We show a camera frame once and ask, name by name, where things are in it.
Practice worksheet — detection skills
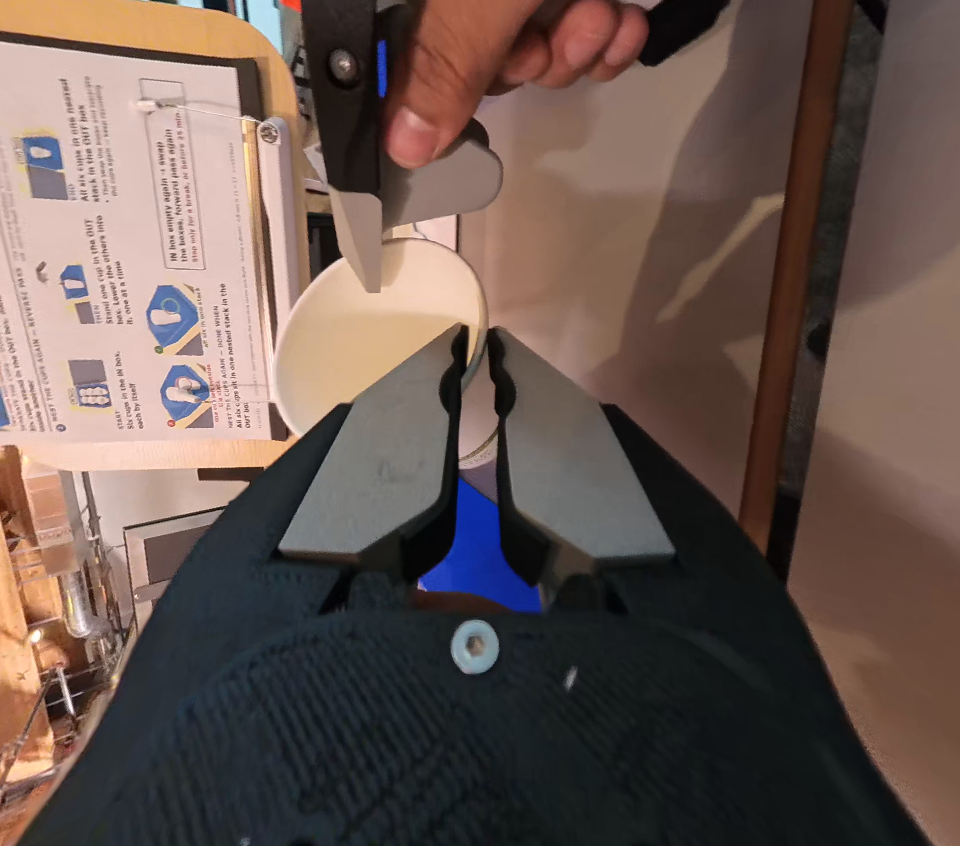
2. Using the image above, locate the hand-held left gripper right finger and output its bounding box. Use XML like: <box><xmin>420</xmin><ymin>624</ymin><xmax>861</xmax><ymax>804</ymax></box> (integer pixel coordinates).
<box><xmin>468</xmin><ymin>327</ymin><xmax>678</xmax><ymax>587</ymax></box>

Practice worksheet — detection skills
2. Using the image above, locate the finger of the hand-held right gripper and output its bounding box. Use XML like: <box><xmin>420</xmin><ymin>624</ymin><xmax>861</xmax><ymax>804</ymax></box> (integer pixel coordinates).
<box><xmin>328</xmin><ymin>182</ymin><xmax>385</xmax><ymax>296</ymax></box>

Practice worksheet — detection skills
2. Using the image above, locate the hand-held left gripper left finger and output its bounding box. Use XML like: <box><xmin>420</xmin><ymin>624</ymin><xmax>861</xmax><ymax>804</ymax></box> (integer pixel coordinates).
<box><xmin>276</xmin><ymin>324</ymin><xmax>471</xmax><ymax>583</ymax></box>

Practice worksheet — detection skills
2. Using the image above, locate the white paper cup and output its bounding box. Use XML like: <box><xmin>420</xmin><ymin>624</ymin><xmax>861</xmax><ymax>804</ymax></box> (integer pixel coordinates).
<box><xmin>273</xmin><ymin>238</ymin><xmax>500</xmax><ymax>472</ymax></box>

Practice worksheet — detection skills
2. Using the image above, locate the blue plastic bin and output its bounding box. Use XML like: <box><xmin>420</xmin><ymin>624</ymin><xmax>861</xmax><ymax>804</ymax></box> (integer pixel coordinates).
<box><xmin>416</xmin><ymin>477</ymin><xmax>545</xmax><ymax>614</ymax></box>

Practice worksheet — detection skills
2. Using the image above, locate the white tablet stand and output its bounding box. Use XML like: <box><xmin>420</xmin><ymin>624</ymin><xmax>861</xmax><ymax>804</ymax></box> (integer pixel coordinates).
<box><xmin>257</xmin><ymin>114</ymin><xmax>312</xmax><ymax>310</ymax></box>

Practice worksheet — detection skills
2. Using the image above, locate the grey monitor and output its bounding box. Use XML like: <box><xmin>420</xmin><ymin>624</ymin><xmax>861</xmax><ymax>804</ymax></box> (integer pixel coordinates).
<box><xmin>122</xmin><ymin>507</ymin><xmax>226</xmax><ymax>607</ymax></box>

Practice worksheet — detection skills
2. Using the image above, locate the metal wire rack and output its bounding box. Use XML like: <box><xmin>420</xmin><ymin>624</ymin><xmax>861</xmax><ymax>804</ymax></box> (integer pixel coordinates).
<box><xmin>0</xmin><ymin>448</ymin><xmax>144</xmax><ymax>809</ymax></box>

